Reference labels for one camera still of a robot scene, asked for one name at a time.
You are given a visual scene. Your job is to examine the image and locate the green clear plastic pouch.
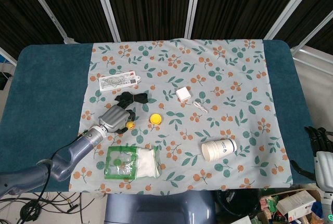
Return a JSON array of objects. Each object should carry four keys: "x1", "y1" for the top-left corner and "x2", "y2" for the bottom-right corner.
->
[{"x1": 104, "y1": 145, "x2": 138, "y2": 181}]

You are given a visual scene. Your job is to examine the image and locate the blue table cover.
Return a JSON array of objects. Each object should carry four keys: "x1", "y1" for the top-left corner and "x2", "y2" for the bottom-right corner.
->
[{"x1": 0, "y1": 39, "x2": 316, "y2": 193}]

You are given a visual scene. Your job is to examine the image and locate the black trash bag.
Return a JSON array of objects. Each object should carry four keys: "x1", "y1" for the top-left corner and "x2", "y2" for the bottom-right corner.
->
[{"x1": 214, "y1": 189, "x2": 261, "y2": 219}]

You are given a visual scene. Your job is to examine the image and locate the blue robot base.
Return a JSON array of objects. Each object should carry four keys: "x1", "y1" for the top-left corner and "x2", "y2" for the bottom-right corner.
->
[{"x1": 104, "y1": 190, "x2": 216, "y2": 224}]

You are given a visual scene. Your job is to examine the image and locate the white printed flat package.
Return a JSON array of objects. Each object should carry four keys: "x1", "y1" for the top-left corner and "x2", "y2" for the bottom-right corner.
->
[{"x1": 98, "y1": 70, "x2": 142, "y2": 92}]

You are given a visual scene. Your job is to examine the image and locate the green printed box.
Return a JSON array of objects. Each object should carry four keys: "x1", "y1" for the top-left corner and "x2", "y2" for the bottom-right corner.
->
[{"x1": 260, "y1": 195, "x2": 278, "y2": 213}]

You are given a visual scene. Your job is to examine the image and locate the white cardboard box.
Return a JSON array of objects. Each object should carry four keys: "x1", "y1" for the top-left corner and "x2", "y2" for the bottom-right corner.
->
[{"x1": 275, "y1": 190, "x2": 317, "y2": 222}]

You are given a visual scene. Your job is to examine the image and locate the white coiled cable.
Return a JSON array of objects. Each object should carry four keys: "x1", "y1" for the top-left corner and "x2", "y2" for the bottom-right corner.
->
[{"x1": 192, "y1": 99, "x2": 210, "y2": 114}]

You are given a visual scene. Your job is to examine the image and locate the small white square box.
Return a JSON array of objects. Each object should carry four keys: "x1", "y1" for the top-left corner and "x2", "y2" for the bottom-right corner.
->
[{"x1": 175, "y1": 86, "x2": 190, "y2": 102}]

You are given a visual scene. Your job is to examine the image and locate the stack of white paper cups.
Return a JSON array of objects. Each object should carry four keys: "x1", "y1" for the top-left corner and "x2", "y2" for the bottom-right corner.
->
[{"x1": 201, "y1": 138, "x2": 238, "y2": 162}]

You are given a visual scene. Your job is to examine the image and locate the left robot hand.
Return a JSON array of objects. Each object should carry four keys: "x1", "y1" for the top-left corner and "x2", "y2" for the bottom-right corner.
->
[{"x1": 97, "y1": 104, "x2": 136, "y2": 135}]

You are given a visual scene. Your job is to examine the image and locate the black floor cables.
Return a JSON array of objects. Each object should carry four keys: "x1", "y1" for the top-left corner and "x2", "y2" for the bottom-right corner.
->
[{"x1": 0, "y1": 191, "x2": 96, "y2": 224}]

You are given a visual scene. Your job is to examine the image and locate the floral patterned tablecloth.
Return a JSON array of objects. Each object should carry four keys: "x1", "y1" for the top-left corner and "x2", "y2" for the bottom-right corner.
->
[{"x1": 68, "y1": 38, "x2": 294, "y2": 195}]

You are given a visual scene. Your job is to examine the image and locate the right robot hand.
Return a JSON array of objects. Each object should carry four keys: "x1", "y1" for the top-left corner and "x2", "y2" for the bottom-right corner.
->
[{"x1": 290, "y1": 126, "x2": 333, "y2": 180}]

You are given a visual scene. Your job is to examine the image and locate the black folded cloth bundle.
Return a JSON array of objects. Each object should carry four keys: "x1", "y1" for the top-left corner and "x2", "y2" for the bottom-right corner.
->
[{"x1": 114, "y1": 91, "x2": 151, "y2": 110}]

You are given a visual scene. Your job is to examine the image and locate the white powder bag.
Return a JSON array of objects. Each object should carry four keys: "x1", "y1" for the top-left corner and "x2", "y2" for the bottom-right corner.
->
[{"x1": 135, "y1": 146, "x2": 161, "y2": 179}]

